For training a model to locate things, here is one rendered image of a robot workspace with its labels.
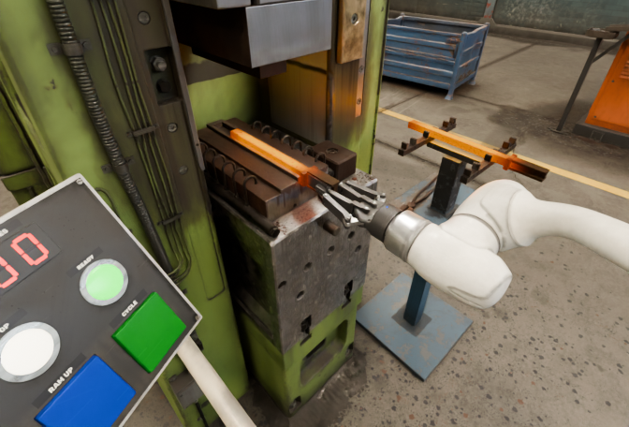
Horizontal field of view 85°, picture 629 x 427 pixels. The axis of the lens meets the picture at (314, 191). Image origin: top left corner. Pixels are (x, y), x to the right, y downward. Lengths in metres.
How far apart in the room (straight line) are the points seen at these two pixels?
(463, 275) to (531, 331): 1.38
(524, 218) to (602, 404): 1.31
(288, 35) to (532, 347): 1.66
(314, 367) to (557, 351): 1.08
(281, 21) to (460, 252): 0.50
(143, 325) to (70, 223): 0.16
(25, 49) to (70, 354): 0.42
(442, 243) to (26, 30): 0.70
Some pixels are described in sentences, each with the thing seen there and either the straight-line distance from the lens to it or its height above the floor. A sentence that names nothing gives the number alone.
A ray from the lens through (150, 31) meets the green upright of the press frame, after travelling 0.71.
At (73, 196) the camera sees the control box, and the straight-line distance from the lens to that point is 0.54.
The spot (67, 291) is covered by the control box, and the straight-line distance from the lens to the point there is 0.52.
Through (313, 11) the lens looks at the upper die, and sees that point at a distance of 0.72.
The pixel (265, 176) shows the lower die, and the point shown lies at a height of 0.99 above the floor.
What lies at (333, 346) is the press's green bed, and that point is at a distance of 1.49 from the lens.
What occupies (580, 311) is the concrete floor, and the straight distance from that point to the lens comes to 2.19.
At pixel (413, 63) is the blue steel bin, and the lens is 4.55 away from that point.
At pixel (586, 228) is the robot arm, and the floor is 1.11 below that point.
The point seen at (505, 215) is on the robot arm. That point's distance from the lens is 0.69.
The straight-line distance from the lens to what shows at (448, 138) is 1.19.
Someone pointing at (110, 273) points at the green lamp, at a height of 1.09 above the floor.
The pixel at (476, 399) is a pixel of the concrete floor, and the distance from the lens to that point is 1.70.
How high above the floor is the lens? 1.44
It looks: 35 degrees down
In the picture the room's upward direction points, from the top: straight up
